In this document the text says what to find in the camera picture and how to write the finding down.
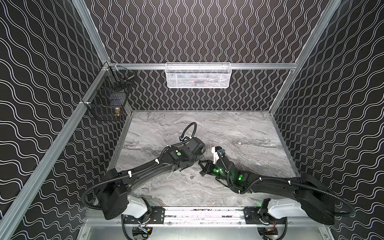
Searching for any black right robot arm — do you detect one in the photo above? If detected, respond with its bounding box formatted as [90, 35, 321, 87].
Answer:
[199, 147, 356, 226]

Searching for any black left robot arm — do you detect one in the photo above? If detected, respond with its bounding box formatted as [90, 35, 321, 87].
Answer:
[81, 122, 206, 220]

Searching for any brass fitting in basket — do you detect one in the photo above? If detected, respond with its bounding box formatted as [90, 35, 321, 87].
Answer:
[115, 108, 121, 117]

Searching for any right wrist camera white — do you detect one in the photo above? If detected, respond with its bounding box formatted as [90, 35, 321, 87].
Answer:
[211, 146, 225, 165]

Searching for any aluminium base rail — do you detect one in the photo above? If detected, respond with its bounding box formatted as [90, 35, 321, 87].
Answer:
[85, 206, 326, 227]

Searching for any white mesh wall basket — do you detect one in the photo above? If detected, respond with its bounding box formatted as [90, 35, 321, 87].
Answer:
[165, 62, 232, 89]

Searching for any black wire wall basket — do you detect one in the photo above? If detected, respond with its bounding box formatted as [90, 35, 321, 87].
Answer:
[86, 67, 136, 123]

